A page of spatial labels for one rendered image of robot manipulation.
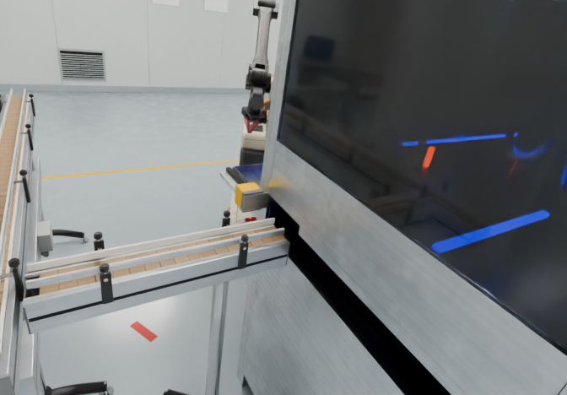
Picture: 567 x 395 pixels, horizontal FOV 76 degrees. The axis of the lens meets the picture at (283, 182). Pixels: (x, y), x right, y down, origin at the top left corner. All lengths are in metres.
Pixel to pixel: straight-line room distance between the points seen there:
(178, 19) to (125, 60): 1.04
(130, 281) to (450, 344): 0.72
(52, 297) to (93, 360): 1.10
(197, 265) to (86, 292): 0.26
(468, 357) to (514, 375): 0.08
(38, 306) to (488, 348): 0.91
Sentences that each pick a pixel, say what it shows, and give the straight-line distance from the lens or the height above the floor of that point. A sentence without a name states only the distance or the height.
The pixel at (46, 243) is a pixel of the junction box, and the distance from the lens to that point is 1.93.
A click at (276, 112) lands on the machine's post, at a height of 1.29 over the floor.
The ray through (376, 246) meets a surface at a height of 1.14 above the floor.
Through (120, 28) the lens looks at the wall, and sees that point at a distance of 6.27.
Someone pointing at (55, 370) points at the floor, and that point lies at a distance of 2.08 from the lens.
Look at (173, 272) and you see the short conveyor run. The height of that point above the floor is 0.93.
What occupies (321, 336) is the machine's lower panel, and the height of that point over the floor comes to 0.76.
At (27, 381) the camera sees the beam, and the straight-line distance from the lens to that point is 1.38.
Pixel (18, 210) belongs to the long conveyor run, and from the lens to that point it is 1.34.
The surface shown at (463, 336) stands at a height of 1.11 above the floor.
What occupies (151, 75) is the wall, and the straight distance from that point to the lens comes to 6.44.
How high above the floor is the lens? 1.59
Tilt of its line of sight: 26 degrees down
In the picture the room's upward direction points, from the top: 9 degrees clockwise
